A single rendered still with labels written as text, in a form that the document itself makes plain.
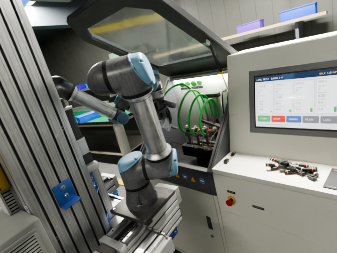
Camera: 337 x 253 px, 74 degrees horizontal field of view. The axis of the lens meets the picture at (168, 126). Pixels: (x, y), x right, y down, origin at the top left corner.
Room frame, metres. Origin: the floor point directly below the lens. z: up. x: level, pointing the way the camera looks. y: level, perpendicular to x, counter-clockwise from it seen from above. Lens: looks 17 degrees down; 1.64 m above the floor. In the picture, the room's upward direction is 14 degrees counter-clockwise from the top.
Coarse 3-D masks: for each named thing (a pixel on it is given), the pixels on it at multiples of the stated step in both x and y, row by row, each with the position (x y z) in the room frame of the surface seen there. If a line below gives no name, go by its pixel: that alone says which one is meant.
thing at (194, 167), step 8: (184, 168) 1.30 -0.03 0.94; (192, 168) 1.25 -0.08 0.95; (200, 168) 1.23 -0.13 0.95; (192, 176) 1.26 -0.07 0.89; (200, 176) 1.21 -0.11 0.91; (184, 184) 1.32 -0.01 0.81; (192, 184) 1.27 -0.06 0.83; (200, 184) 1.22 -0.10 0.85; (208, 184) 1.17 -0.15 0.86; (208, 192) 1.18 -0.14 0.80
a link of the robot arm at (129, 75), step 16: (112, 64) 0.76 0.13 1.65; (128, 64) 0.75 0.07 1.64; (144, 64) 0.75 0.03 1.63; (112, 80) 0.75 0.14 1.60; (128, 80) 0.74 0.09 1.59; (144, 80) 0.74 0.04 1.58; (128, 96) 0.76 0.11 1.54; (144, 96) 0.77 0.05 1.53; (144, 112) 0.79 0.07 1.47; (144, 128) 0.81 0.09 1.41; (160, 128) 0.84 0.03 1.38; (144, 144) 0.86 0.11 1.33; (160, 144) 0.83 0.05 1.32; (160, 160) 0.83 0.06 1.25; (176, 160) 0.85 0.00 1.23; (160, 176) 0.85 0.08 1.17
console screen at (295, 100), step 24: (264, 72) 1.20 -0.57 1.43; (288, 72) 1.11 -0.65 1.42; (312, 72) 1.03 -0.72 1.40; (336, 72) 0.96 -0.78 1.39; (264, 96) 1.18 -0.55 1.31; (288, 96) 1.09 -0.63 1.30; (312, 96) 1.01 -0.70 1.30; (336, 96) 0.94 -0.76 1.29; (264, 120) 1.16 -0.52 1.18; (288, 120) 1.07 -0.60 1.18; (312, 120) 0.99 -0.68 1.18; (336, 120) 0.92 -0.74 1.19
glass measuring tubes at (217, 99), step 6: (210, 96) 1.67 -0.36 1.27; (216, 96) 1.64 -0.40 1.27; (216, 102) 1.68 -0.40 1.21; (216, 108) 1.68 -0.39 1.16; (222, 108) 1.65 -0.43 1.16; (210, 114) 1.73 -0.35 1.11; (216, 114) 1.67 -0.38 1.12; (222, 114) 1.65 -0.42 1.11; (210, 120) 1.72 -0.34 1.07; (216, 120) 1.67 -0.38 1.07; (210, 126) 1.72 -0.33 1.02
